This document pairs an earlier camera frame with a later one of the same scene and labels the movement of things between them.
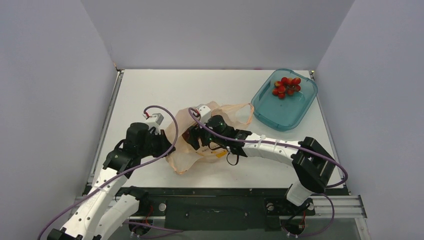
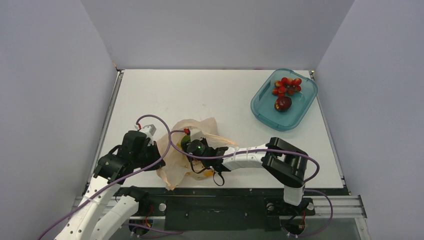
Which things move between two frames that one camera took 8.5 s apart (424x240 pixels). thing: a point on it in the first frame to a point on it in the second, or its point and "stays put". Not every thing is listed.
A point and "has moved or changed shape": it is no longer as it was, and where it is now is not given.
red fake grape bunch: (286, 85) stays put
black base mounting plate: (222, 208) stays put
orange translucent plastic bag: (185, 156) has moved or changed shape
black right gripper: (195, 137) to (189, 147)
